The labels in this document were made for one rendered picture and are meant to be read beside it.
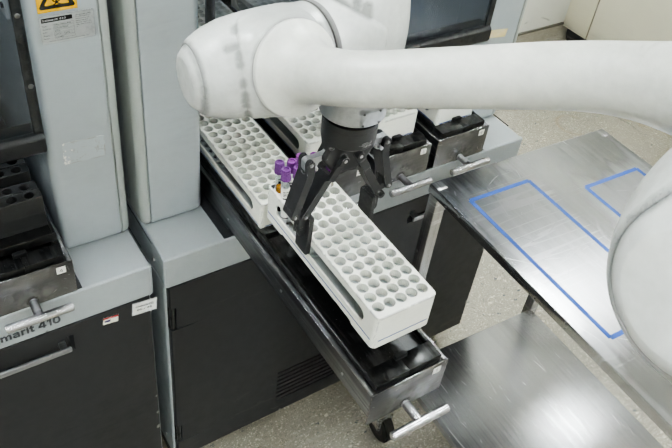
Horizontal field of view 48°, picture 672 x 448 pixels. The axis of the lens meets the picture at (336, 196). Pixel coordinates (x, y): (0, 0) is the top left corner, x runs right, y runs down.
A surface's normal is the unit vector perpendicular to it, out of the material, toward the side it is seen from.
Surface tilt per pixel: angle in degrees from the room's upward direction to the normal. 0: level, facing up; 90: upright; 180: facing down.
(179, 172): 90
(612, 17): 90
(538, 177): 0
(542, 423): 0
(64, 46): 90
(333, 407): 0
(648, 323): 81
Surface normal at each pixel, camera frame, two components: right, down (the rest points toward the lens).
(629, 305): -0.76, 0.22
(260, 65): -0.01, 0.25
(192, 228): 0.11, -0.76
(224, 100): 0.09, 0.69
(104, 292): 0.54, 0.59
